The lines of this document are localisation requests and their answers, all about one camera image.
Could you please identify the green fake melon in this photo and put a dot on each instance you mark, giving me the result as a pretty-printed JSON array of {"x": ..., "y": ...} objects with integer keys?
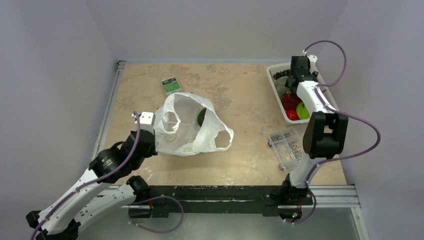
[{"x": 280, "y": 86}]

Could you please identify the aluminium frame rail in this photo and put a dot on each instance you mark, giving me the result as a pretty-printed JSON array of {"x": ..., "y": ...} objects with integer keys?
[{"x": 104, "y": 126}]

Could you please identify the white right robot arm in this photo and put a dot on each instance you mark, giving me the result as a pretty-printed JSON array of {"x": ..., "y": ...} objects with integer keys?
[{"x": 326, "y": 130}]

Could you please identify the dark red fake apple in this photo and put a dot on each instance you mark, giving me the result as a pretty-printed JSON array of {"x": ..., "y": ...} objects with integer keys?
[{"x": 290, "y": 101}]

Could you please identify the clear compartment screw organizer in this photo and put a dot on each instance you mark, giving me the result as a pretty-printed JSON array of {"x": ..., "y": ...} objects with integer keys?
[{"x": 288, "y": 148}]

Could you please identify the green labelled screw box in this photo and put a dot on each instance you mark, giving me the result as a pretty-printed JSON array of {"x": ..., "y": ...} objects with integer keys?
[{"x": 171, "y": 85}]

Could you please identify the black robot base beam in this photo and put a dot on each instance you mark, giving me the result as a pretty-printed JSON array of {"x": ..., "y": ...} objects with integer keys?
[{"x": 158, "y": 201}]

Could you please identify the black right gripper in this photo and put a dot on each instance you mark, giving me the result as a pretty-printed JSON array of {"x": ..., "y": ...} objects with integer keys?
[{"x": 301, "y": 76}]

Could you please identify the white plastic shopping bag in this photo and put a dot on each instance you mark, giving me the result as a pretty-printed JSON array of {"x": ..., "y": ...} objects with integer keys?
[{"x": 178, "y": 133}]

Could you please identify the green fake fruit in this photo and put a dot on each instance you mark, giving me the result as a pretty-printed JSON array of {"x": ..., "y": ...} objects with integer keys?
[{"x": 302, "y": 111}]

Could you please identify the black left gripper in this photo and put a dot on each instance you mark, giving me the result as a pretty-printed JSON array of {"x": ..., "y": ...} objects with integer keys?
[{"x": 152, "y": 151}]

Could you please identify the dark green fake avocado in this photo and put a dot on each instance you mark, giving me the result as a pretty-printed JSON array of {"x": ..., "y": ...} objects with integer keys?
[{"x": 201, "y": 117}]

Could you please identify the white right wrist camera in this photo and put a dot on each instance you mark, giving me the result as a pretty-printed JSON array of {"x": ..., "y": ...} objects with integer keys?
[{"x": 313, "y": 60}]

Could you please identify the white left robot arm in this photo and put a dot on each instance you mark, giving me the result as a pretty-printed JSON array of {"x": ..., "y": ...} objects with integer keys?
[{"x": 90, "y": 198}]

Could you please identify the dark fake grape bunch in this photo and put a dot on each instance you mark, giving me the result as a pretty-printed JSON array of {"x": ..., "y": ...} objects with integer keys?
[{"x": 280, "y": 74}]

